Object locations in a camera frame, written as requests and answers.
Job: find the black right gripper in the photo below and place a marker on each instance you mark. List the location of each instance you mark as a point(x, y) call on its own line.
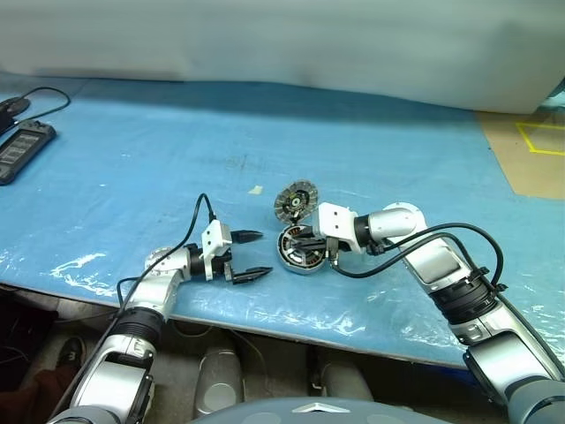
point(332, 252)

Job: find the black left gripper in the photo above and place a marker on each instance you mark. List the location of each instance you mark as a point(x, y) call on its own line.
point(216, 267)

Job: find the round motor housing copper windings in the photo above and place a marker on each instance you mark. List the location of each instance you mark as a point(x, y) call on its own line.
point(304, 270)

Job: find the motor stator with copper windings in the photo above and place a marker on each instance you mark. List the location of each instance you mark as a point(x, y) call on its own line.
point(304, 192)

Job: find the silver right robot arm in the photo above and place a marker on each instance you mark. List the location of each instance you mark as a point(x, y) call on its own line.
point(441, 265)

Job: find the small beige tape scrap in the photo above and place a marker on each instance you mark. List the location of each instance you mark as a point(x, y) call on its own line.
point(255, 190)

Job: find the silver left robot leg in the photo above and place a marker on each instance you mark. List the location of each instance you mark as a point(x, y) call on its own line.
point(218, 375)

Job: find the silver robot leg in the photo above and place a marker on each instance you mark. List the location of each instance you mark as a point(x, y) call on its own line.
point(344, 380)
point(218, 375)

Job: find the silver right robot leg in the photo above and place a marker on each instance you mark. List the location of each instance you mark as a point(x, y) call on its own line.
point(344, 380)

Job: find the grey robot torso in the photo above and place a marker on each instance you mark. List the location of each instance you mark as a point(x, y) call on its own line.
point(318, 413)

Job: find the black sneaker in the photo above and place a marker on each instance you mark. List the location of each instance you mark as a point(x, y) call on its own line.
point(70, 351)

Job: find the white backdrop sheet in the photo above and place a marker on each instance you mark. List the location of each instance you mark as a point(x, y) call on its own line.
point(282, 35)

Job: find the brown cardboard sheet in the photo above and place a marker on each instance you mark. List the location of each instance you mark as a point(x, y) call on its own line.
point(507, 154)

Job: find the dark red trouser leg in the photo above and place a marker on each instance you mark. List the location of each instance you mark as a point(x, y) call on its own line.
point(48, 382)

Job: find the black handheld device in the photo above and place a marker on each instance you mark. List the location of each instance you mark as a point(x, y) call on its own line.
point(22, 148)

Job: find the black round flat object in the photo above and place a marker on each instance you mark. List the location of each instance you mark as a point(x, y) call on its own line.
point(13, 107)

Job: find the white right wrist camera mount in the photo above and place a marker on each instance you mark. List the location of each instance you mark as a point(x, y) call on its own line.
point(335, 221)

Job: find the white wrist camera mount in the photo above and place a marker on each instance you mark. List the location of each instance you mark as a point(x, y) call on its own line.
point(335, 221)
point(216, 236)

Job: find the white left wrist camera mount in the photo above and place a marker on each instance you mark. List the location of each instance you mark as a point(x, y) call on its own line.
point(216, 236)

